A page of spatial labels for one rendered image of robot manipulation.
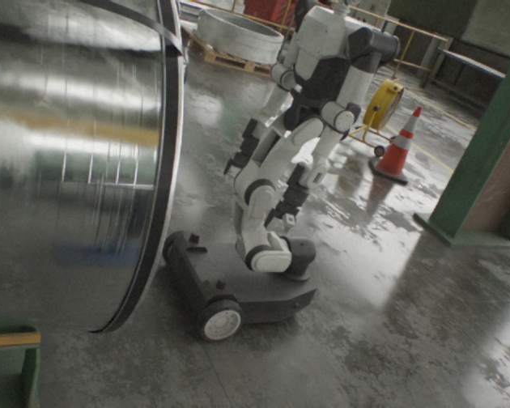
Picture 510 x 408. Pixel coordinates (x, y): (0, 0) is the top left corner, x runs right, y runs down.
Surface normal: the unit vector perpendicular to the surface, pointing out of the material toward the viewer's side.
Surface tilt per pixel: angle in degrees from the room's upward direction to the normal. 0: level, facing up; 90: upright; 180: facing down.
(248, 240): 90
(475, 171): 90
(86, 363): 0
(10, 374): 0
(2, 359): 0
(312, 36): 90
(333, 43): 85
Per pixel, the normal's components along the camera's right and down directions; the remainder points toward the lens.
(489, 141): -0.84, -0.06
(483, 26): 0.44, 0.50
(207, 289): -0.36, -0.64
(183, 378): 0.33, -0.85
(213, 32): -0.50, 0.22
